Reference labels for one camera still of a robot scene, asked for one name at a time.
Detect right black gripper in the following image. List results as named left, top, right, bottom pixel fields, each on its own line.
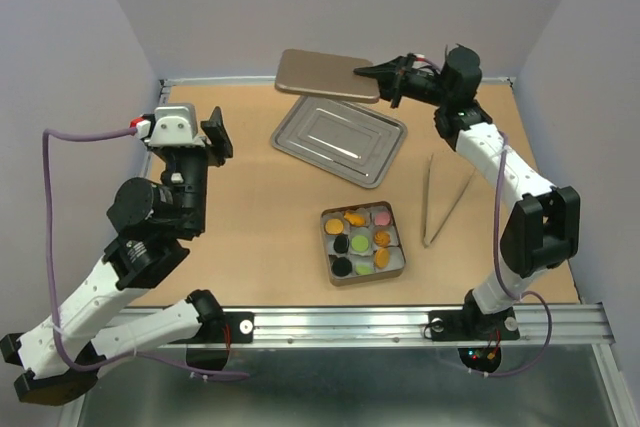
left=352, top=52, right=452, bottom=108

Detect silver metal tray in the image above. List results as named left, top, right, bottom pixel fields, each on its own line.
left=271, top=96, right=408, bottom=189

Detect square tin lid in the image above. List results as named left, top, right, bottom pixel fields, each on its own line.
left=274, top=49, right=380, bottom=104

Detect orange waffle cookie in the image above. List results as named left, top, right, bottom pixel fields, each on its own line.
left=324, top=218, right=344, bottom=235

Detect pink round cookie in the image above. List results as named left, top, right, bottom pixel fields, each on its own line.
left=374, top=211, right=391, bottom=226

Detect orange fish cookie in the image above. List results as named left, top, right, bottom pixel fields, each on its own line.
left=343, top=211, right=367, bottom=227

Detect black sandwich cookie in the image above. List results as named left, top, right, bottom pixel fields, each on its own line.
left=333, top=234, right=350, bottom=254

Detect brown flower cookie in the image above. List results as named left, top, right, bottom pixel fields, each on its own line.
left=373, top=230, right=392, bottom=247

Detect green round cookie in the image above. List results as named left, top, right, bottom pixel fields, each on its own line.
left=351, top=235, right=369, bottom=253
left=354, top=263, right=375, bottom=276

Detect black round cookie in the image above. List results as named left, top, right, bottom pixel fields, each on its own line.
left=331, top=257, right=353, bottom=278

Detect metal tongs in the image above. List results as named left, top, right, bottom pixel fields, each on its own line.
left=422, top=151, right=475, bottom=248

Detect orange round cookie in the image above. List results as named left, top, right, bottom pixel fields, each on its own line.
left=374, top=247, right=391, bottom=270

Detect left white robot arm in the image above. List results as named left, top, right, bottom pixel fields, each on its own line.
left=1, top=104, right=233, bottom=406

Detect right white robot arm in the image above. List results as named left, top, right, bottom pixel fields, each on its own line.
left=354, top=45, right=581, bottom=340

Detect square cookie tin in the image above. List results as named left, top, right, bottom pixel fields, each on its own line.
left=320, top=201, right=407, bottom=287

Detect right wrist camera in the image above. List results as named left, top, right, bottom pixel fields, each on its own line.
left=409, top=53, right=440, bottom=71

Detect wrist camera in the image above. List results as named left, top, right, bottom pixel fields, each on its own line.
left=130, top=103, right=204, bottom=150
left=409, top=53, right=440, bottom=71

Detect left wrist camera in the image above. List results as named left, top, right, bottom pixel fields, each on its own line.
left=130, top=103, right=204, bottom=150

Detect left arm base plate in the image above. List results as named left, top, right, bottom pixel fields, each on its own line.
left=207, top=311, right=255, bottom=345

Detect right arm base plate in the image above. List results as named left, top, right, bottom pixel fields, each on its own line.
left=427, top=309, right=520, bottom=342

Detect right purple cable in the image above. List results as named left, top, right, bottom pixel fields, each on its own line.
left=492, top=131, right=554, bottom=378

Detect aluminium front rail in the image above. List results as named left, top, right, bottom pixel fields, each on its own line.
left=82, top=302, right=614, bottom=348

